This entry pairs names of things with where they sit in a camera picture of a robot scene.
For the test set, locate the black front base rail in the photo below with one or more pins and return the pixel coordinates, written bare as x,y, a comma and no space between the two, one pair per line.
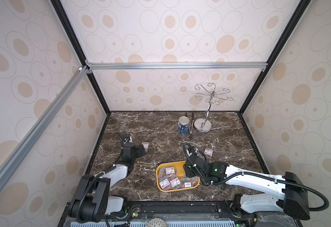
184,214

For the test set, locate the black corner frame post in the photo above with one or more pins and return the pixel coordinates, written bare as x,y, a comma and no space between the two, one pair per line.
290,27

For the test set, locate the chrome hook stand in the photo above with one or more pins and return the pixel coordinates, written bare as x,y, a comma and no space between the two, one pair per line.
203,125

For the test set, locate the blue labelled tin can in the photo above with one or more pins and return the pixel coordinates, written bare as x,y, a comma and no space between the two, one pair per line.
183,125

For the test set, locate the aluminium horizontal frame bar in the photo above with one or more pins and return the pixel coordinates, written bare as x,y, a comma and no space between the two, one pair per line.
177,65

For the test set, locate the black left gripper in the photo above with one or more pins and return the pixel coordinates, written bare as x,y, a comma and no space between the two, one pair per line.
139,152

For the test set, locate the yellow plastic storage tray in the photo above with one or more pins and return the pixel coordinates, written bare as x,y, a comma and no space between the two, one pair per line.
171,177

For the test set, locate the aluminium diagonal frame bar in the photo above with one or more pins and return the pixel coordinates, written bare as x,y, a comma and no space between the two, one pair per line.
12,163

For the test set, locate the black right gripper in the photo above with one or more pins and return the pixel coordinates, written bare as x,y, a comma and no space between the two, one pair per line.
190,165

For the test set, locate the black left corner post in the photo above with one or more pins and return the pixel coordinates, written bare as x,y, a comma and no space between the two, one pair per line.
73,38

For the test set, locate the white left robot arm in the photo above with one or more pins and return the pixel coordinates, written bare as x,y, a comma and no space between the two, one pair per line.
92,200

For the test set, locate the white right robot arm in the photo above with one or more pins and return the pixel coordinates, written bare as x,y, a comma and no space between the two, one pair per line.
281,193

